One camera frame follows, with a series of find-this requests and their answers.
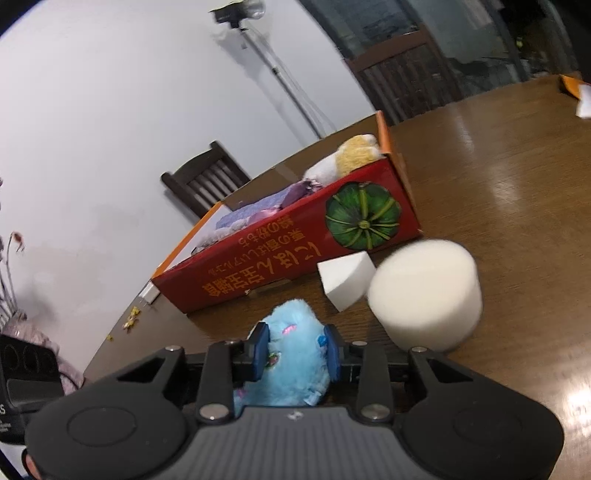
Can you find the lavender mesh pouch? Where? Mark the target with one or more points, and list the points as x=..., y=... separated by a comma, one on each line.
x=258, y=206

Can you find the lavender fluffy headband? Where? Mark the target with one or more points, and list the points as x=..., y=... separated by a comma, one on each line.
x=221, y=233

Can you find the white power adapter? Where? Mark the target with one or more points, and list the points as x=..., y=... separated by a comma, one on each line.
x=151, y=293

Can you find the person's left hand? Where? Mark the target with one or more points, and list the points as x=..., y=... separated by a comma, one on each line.
x=30, y=464

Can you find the red cardboard box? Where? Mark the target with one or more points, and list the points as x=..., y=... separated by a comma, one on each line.
x=286, y=254

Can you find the black light stand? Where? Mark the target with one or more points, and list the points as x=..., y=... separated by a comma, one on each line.
x=286, y=87

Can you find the glass door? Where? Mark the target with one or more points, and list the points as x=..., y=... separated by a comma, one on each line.
x=485, y=27

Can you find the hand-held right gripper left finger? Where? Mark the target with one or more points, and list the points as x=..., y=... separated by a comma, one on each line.
x=259, y=353

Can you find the orange packet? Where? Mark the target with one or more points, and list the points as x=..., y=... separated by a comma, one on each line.
x=570, y=85

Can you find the white cylinder sponge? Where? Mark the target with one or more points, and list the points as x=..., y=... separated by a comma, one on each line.
x=425, y=295

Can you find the white wedge sponge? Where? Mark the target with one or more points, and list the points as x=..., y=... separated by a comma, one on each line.
x=346, y=277

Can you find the dark wooden chair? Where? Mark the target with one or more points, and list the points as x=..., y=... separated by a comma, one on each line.
x=205, y=177
x=406, y=78

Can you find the blue plush toy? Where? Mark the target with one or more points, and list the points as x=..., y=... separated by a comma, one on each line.
x=291, y=350

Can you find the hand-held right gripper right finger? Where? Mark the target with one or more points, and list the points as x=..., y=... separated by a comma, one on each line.
x=333, y=353

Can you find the yellow crumbs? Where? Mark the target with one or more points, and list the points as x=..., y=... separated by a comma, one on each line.
x=131, y=318

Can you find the white and yellow plush toy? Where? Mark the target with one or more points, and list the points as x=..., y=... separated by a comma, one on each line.
x=346, y=154

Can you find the pink glitter vase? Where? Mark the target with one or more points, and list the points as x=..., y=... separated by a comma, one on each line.
x=71, y=374

